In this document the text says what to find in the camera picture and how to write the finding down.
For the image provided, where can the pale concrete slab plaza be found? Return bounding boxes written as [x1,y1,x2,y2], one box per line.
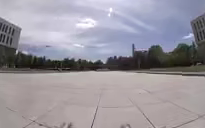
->
[0,70,205,128]

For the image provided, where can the row of trees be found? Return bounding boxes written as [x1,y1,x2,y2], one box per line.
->
[14,42,199,71]

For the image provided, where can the dark brick building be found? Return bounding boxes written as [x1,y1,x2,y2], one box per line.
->
[106,43,150,70]

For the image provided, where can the robot's own part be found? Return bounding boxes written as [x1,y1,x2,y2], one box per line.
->
[59,122,74,128]

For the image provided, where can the low concrete kerb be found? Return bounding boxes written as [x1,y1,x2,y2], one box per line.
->
[135,70,205,77]

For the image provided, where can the grass strip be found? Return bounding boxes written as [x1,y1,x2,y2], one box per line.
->
[149,64,205,73]

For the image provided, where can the grey building with window grid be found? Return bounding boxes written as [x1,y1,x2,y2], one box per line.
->
[0,12,23,69]

